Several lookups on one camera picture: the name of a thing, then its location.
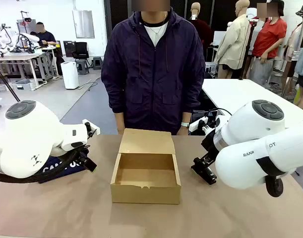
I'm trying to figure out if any grey wall panel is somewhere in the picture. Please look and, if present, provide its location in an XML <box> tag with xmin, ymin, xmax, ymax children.
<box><xmin>72</xmin><ymin>9</ymin><xmax>95</xmax><ymax>39</ymax></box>

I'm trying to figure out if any mannequin with dark red garment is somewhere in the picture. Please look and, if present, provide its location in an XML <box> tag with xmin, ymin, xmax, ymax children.
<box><xmin>188</xmin><ymin>2</ymin><xmax>214</xmax><ymax>60</ymax></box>

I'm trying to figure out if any black office chair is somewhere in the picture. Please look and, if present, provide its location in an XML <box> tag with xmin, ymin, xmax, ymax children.
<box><xmin>74</xmin><ymin>42</ymin><xmax>89</xmax><ymax>60</ymax></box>

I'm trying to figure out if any grey workbench table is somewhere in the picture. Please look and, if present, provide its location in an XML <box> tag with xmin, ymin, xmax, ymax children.
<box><xmin>0</xmin><ymin>53</ymin><xmax>47</xmax><ymax>89</ymax></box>

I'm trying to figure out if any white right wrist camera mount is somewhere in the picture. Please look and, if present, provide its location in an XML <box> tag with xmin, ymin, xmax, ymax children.
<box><xmin>188</xmin><ymin>118</ymin><xmax>209</xmax><ymax>132</ymax></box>

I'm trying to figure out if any woman in red shirt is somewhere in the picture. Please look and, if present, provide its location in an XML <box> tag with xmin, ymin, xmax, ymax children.
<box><xmin>247</xmin><ymin>0</ymin><xmax>288</xmax><ymax>86</ymax></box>

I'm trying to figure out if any brown cardboard box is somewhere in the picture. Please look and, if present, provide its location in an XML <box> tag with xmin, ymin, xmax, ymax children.
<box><xmin>110</xmin><ymin>128</ymin><xmax>182</xmax><ymax>205</ymax></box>

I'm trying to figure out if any navy CAMPUS zipper pouch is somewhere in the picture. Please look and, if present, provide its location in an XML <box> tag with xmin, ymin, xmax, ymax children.
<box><xmin>38</xmin><ymin>155</ymin><xmax>89</xmax><ymax>184</ymax></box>

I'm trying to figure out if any black tripod leg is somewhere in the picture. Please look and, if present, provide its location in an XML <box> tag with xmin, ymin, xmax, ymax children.
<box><xmin>0</xmin><ymin>61</ymin><xmax>20</xmax><ymax>102</ymax></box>

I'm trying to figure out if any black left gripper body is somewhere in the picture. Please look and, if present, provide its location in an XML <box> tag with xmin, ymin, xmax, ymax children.
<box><xmin>75</xmin><ymin>146</ymin><xmax>91</xmax><ymax>162</ymax></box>

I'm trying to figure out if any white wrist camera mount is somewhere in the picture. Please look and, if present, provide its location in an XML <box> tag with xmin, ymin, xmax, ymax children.
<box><xmin>188</xmin><ymin>118</ymin><xmax>209</xmax><ymax>132</ymax></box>
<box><xmin>82</xmin><ymin>119</ymin><xmax>101</xmax><ymax>136</ymax></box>

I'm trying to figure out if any clear plastic storage bin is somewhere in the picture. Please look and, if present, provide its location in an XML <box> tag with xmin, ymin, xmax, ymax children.
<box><xmin>11</xmin><ymin>78</ymin><xmax>34</xmax><ymax>91</ymax></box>

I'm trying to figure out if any person in purple jacket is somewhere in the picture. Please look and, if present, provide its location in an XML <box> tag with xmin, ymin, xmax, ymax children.
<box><xmin>101</xmin><ymin>9</ymin><xmax>206</xmax><ymax>136</ymax></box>

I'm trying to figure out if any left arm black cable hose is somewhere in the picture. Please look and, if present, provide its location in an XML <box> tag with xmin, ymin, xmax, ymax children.
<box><xmin>0</xmin><ymin>147</ymin><xmax>90</xmax><ymax>184</ymax></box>

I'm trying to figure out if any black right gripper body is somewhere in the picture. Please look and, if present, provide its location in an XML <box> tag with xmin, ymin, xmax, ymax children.
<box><xmin>201</xmin><ymin>128</ymin><xmax>220</xmax><ymax>159</ymax></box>

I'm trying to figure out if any person's right forearm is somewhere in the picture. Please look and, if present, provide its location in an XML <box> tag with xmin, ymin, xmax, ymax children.
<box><xmin>106</xmin><ymin>86</ymin><xmax>126</xmax><ymax>124</ymax></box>

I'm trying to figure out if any white air purifier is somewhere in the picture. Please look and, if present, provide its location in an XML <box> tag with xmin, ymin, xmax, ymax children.
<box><xmin>61</xmin><ymin>61</ymin><xmax>80</xmax><ymax>90</ymax></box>

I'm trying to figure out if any person's left forearm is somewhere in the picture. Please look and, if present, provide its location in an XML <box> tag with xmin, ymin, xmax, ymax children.
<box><xmin>182</xmin><ymin>86</ymin><xmax>202</xmax><ymax>123</ymax></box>

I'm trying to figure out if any seated man in dark shirt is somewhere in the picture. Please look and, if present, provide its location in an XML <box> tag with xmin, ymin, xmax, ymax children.
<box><xmin>36</xmin><ymin>21</ymin><xmax>58</xmax><ymax>47</ymax></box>

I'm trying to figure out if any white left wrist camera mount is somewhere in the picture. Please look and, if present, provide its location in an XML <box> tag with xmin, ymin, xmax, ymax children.
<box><xmin>82</xmin><ymin>119</ymin><xmax>101</xmax><ymax>136</ymax></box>

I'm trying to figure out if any mannequin with beige jacket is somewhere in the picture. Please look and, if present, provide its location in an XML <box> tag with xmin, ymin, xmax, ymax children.
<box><xmin>213</xmin><ymin>0</ymin><xmax>252</xmax><ymax>79</ymax></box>

